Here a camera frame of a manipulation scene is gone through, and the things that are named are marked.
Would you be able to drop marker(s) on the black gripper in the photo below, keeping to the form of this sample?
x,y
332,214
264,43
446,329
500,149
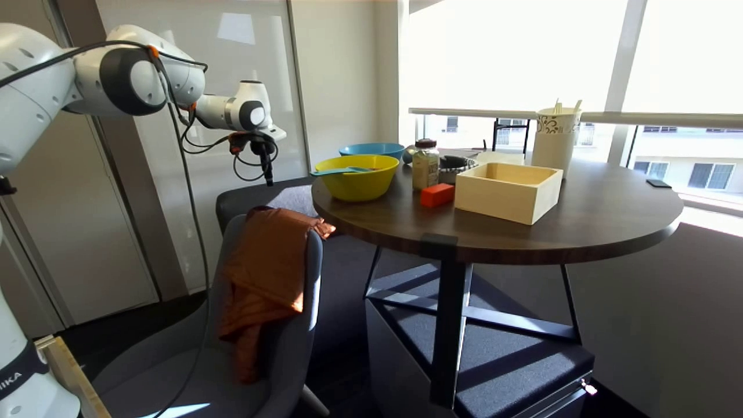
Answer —
x,y
264,143

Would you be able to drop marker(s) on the orange jersey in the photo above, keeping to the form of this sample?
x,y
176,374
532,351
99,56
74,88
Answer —
x,y
267,264

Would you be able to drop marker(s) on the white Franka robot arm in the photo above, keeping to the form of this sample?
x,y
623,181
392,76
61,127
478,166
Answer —
x,y
31,94

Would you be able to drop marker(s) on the green spoon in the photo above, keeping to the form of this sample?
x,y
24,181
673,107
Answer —
x,y
339,172

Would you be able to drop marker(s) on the yellow bowl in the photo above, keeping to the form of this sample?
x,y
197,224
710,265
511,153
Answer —
x,y
360,189

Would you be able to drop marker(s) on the blue bowl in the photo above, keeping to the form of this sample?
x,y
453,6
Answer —
x,y
372,149

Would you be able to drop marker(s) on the jar with dark lid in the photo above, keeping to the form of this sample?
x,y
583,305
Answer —
x,y
426,166

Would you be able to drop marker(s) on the orange block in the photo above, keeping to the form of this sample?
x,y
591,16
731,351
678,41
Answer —
x,y
437,196

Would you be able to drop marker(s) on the light wooden box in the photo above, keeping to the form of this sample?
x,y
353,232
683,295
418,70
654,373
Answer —
x,y
503,206

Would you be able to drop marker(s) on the white roller blind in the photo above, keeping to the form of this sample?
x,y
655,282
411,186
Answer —
x,y
503,55

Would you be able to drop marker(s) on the round dark wooden table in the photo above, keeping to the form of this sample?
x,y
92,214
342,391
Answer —
x,y
604,209

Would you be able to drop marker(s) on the small black flat object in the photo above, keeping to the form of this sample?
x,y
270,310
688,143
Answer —
x,y
657,185

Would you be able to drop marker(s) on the black metal frame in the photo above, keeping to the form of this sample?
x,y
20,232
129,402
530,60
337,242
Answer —
x,y
511,121

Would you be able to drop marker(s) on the light wooden post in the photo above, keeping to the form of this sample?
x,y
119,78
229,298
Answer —
x,y
74,374

